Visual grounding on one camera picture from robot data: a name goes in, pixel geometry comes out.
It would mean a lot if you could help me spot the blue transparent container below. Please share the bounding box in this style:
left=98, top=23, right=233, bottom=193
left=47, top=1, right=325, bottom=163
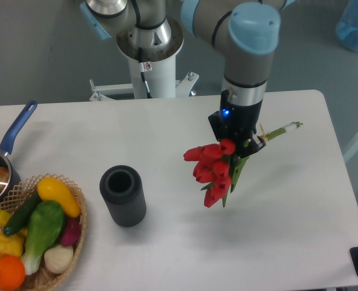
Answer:
left=335, top=1, right=358, bottom=52

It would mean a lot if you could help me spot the yellow gourd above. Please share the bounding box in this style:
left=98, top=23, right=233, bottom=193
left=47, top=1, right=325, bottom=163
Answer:
left=0, top=231, right=25, bottom=259

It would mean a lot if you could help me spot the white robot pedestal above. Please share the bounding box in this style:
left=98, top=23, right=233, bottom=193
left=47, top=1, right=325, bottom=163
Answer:
left=88, top=18, right=200, bottom=102

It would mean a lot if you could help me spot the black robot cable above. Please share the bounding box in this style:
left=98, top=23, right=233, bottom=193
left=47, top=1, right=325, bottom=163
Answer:
left=137, top=47, right=153, bottom=99

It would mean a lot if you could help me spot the yellow squash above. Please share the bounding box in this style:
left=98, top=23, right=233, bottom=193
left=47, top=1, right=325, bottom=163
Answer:
left=37, top=177, right=81, bottom=218

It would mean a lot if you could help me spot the green bok choy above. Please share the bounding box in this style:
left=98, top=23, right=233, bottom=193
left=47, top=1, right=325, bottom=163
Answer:
left=21, top=201, right=65, bottom=276

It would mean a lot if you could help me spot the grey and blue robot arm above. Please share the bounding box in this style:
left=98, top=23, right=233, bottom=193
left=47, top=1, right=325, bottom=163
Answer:
left=80, top=1, right=288, bottom=158

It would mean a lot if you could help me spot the woven wicker basket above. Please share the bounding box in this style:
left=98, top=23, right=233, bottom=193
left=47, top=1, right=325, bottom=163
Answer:
left=0, top=173, right=87, bottom=290

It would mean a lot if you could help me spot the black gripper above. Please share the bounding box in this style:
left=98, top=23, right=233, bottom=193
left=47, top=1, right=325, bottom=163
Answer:
left=208, top=90, right=266, bottom=158

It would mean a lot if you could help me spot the dark grey ribbed vase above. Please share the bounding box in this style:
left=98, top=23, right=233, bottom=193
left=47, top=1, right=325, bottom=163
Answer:
left=99, top=165, right=147, bottom=227

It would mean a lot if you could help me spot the orange fruit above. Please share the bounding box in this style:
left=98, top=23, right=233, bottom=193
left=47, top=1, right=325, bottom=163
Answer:
left=0, top=255, right=25, bottom=290

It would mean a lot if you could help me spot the blue handled saucepan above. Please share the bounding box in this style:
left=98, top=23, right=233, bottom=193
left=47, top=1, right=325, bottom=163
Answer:
left=0, top=101, right=38, bottom=202

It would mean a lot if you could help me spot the red tulip bouquet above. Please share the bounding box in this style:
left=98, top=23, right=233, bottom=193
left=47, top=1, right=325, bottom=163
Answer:
left=183, top=121, right=304, bottom=209

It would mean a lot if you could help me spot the white garlic bulb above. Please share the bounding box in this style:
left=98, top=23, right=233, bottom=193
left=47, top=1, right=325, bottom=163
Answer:
left=44, top=245, right=73, bottom=274

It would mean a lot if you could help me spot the dark green cucumber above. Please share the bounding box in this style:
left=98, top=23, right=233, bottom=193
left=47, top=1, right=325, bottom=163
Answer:
left=3, top=191, right=42, bottom=236

